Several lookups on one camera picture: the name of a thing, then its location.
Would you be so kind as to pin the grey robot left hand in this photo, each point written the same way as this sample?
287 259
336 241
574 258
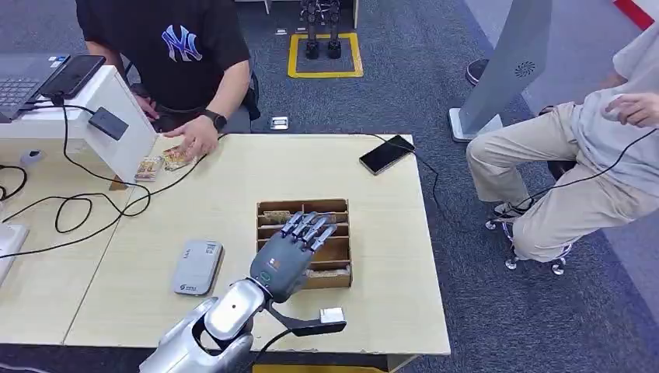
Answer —
280 265

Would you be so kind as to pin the card stack with yellow print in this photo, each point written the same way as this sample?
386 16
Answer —
175 158

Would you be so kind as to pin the card standing in wooden box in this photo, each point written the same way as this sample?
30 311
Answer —
275 216

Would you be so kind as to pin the cards lying in wooden box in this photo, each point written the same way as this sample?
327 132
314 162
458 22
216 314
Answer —
329 272

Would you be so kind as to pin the wooden card box with compartments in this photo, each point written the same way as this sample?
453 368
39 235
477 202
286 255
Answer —
340 244

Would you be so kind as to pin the grey flat pocket router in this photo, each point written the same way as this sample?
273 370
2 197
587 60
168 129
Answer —
198 267

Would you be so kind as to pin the large silver floor socket plate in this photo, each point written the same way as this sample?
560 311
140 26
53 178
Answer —
279 123

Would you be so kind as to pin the person's left hand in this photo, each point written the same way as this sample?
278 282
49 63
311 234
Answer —
195 144

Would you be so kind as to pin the black wristwatch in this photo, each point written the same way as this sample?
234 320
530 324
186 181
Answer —
216 120

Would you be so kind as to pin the small card stack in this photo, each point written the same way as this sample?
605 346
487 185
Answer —
149 169

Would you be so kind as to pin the black office chair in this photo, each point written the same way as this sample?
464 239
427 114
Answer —
252 100

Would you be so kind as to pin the small brown wooden block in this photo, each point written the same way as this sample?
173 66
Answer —
118 184

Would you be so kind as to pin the yellow floor tape square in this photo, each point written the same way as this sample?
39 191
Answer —
325 74

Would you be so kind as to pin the person's right hand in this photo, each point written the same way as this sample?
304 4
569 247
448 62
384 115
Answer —
146 107

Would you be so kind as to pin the white angled desk stand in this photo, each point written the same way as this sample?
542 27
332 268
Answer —
116 131

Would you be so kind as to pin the small black hub box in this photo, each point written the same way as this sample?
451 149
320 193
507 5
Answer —
108 123

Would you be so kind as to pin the person across the desk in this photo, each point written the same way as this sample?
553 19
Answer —
170 62

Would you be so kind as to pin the small silver floor plate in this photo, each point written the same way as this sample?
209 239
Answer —
281 31

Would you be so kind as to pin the black robot legs on floor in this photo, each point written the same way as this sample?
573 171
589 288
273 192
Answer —
322 28

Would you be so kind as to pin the small grey round object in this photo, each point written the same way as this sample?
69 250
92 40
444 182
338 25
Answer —
31 157

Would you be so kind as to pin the white flat device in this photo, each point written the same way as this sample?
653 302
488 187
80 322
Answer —
8 249

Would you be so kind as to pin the black shoe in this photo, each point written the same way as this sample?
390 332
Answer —
476 71

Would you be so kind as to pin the black phone on white stand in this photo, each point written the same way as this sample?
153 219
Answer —
72 76

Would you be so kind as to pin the rolling stool with chrome casters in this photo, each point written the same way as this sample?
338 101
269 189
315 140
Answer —
561 167

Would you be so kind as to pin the grey standing panel with base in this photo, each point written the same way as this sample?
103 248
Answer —
509 67

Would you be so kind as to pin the dark grey laptop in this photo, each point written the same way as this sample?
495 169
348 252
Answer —
18 85

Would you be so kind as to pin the person seated on stool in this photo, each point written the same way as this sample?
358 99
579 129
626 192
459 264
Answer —
592 154

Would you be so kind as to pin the seated person's hand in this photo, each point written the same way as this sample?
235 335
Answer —
636 109

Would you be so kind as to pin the red floor strip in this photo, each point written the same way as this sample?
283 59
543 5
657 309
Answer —
633 13

